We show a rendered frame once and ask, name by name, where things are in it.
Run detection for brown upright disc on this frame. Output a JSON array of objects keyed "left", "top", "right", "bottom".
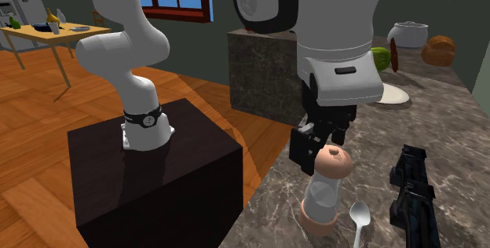
[{"left": 389, "top": 38, "right": 400, "bottom": 73}]

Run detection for green round fruit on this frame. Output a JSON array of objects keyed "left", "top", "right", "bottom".
[{"left": 370, "top": 46, "right": 393, "bottom": 73}]

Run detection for grey refrigerator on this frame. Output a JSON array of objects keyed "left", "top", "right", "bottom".
[{"left": 0, "top": 0, "right": 52, "bottom": 53}]

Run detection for brown round bread loaf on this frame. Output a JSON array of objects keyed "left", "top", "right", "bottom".
[{"left": 420, "top": 35, "right": 458, "bottom": 67}]

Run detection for wooden chair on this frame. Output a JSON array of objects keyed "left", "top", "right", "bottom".
[{"left": 92, "top": 9, "right": 107, "bottom": 28}]

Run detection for yellow wooden dining table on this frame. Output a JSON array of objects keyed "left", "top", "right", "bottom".
[{"left": 0, "top": 7, "right": 112, "bottom": 89}]

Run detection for white lidded pot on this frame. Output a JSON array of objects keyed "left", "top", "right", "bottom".
[{"left": 386, "top": 20, "right": 430, "bottom": 49}]

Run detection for dark robot stand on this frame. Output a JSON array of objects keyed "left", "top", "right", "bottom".
[{"left": 67, "top": 97, "right": 245, "bottom": 248}]

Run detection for dark marble block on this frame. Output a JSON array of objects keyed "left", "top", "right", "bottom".
[{"left": 226, "top": 27, "right": 308, "bottom": 127}]

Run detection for black and blue angular object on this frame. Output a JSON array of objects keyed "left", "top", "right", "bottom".
[{"left": 389, "top": 144, "right": 442, "bottom": 248}]

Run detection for white plate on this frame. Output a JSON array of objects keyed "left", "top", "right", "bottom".
[{"left": 375, "top": 82, "right": 410, "bottom": 105}]

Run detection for white spoon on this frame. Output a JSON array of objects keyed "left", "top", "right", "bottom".
[{"left": 349, "top": 200, "right": 372, "bottom": 248}]

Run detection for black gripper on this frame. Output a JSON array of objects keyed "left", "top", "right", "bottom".
[{"left": 288, "top": 73, "right": 358, "bottom": 177}]

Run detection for tan and clear pepper mill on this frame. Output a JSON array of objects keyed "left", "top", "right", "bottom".
[{"left": 298, "top": 144, "right": 354, "bottom": 238}]

